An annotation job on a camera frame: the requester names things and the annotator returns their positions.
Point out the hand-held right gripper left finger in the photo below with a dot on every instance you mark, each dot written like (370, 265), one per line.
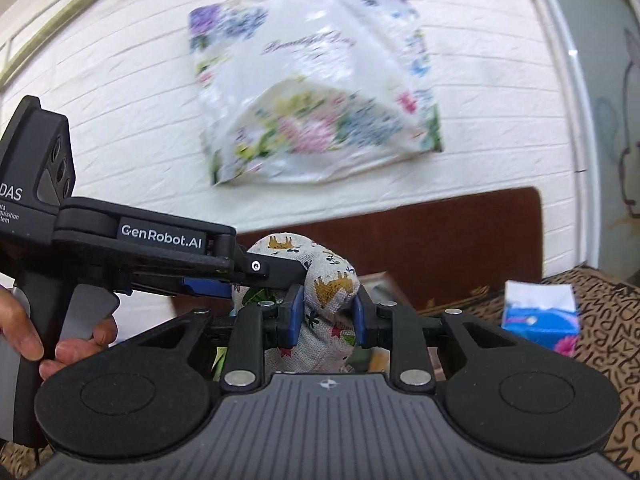
(296, 315)

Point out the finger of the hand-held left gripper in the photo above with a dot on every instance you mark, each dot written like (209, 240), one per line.
(270, 272)
(210, 287)

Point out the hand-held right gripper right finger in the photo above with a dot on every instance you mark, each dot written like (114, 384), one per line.
(358, 316)

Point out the cardboard box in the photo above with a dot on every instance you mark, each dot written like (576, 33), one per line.
(382, 285)

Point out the person's left hand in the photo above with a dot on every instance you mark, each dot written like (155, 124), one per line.
(22, 330)

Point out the brown headboard panel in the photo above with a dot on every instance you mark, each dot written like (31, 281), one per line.
(425, 245)

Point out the blue tissue packet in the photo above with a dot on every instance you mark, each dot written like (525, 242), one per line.
(537, 320)

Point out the floral plastic bag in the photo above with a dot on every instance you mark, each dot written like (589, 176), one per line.
(310, 85)

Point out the letter-print blanket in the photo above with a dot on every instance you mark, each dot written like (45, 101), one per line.
(610, 320)

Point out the grey painted door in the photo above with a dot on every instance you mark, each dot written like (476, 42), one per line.
(620, 135)

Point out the wall conduit pipe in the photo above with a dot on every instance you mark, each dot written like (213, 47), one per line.
(50, 25)

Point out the white door frame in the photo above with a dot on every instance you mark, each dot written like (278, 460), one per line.
(575, 110)

